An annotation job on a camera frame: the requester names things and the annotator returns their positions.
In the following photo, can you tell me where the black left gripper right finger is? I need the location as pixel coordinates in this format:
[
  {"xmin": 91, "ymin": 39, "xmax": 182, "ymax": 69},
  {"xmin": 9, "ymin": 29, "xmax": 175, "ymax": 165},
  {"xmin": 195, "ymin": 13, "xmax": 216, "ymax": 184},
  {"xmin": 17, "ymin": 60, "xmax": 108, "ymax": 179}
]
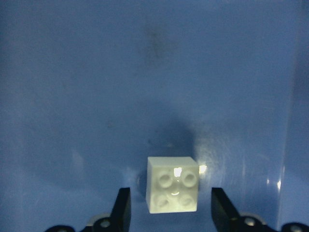
[{"xmin": 211, "ymin": 188, "xmax": 241, "ymax": 232}]

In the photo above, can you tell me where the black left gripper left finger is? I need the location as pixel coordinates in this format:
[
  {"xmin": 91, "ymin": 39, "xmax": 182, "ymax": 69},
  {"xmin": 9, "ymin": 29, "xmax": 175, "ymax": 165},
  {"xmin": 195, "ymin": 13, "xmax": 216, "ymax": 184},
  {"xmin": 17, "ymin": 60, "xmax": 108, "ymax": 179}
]
[{"xmin": 107, "ymin": 188, "xmax": 131, "ymax": 232}]

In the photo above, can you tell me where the white block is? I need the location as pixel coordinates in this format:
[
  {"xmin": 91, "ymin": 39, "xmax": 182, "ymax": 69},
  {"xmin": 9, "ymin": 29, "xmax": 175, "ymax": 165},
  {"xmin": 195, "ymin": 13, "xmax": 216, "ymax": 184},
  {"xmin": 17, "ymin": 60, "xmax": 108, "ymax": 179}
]
[{"xmin": 146, "ymin": 157, "xmax": 199, "ymax": 214}]

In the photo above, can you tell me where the blue plastic tray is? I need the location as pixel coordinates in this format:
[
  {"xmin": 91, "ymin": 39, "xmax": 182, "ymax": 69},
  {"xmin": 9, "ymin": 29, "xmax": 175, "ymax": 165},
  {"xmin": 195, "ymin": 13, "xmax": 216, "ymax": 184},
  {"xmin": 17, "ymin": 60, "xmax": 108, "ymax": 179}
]
[{"xmin": 0, "ymin": 0, "xmax": 309, "ymax": 232}]

